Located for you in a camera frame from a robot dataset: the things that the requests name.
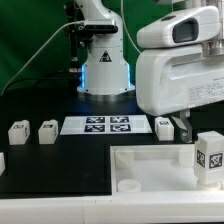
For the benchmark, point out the white obstacle wall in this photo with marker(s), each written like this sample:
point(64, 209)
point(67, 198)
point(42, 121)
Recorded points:
point(2, 163)
point(142, 208)

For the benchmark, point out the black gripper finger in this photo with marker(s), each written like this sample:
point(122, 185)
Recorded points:
point(181, 120)

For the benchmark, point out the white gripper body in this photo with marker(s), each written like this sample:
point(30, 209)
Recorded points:
point(176, 79)

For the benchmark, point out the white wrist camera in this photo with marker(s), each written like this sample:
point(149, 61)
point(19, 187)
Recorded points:
point(180, 28)

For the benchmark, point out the white left obstacle wall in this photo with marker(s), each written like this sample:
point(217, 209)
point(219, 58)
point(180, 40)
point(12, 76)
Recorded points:
point(2, 163)

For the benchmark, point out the white marker base sheet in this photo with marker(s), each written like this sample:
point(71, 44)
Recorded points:
point(114, 124)

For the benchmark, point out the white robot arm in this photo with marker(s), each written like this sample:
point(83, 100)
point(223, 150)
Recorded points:
point(105, 72)

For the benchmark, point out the white front obstacle wall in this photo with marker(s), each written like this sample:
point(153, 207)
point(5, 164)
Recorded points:
point(142, 208)

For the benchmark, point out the white square tabletop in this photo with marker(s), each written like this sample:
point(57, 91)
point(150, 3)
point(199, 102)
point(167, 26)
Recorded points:
point(155, 168)

